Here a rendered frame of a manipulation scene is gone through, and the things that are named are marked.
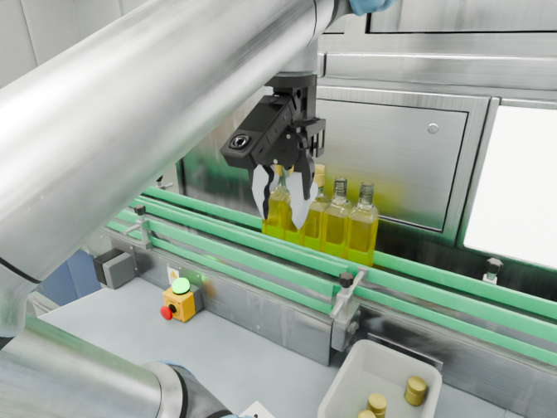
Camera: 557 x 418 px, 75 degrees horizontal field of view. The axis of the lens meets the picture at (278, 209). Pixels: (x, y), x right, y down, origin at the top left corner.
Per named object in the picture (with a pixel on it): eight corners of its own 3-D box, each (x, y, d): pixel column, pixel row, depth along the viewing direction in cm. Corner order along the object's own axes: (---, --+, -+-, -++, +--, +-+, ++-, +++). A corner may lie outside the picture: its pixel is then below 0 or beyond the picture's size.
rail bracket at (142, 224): (155, 248, 104) (147, 206, 98) (133, 260, 98) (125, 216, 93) (146, 244, 106) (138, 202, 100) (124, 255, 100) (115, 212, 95)
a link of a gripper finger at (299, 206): (329, 217, 55) (320, 158, 52) (312, 233, 51) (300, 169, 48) (312, 216, 57) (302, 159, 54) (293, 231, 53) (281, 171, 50)
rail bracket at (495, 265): (491, 302, 83) (507, 251, 77) (489, 319, 78) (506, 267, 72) (472, 295, 85) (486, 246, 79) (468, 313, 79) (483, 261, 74)
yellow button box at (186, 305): (202, 308, 99) (200, 287, 96) (182, 326, 93) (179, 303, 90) (184, 300, 102) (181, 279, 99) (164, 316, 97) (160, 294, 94)
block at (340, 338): (360, 327, 84) (364, 303, 81) (345, 354, 77) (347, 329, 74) (346, 321, 86) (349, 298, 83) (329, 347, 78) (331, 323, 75)
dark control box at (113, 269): (136, 277, 112) (132, 254, 109) (113, 291, 106) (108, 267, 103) (119, 269, 116) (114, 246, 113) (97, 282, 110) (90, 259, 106)
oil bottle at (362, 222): (370, 282, 89) (381, 202, 80) (363, 294, 85) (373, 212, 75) (349, 274, 92) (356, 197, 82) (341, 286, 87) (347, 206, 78)
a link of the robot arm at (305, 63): (300, 36, 40) (241, 36, 44) (298, 80, 42) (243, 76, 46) (328, 36, 46) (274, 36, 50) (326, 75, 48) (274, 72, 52)
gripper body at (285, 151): (326, 158, 54) (331, 72, 49) (297, 175, 47) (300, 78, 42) (282, 151, 58) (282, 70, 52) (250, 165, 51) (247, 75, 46)
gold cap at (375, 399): (380, 429, 67) (384, 412, 65) (362, 419, 68) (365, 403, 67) (386, 413, 69) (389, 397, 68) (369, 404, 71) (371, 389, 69)
